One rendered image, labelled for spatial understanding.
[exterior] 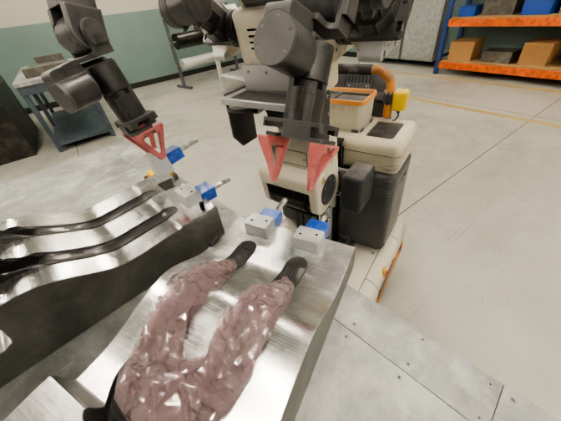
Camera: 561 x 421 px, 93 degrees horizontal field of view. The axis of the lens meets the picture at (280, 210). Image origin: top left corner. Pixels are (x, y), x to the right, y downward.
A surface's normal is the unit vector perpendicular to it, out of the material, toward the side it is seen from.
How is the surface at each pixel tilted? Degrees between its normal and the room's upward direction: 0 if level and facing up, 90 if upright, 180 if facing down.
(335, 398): 0
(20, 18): 90
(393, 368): 0
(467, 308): 0
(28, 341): 90
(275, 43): 64
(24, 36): 90
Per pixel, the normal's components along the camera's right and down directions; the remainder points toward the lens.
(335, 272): -0.10, -0.78
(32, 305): 0.71, 0.38
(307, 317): 0.11, -0.95
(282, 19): -0.54, 0.15
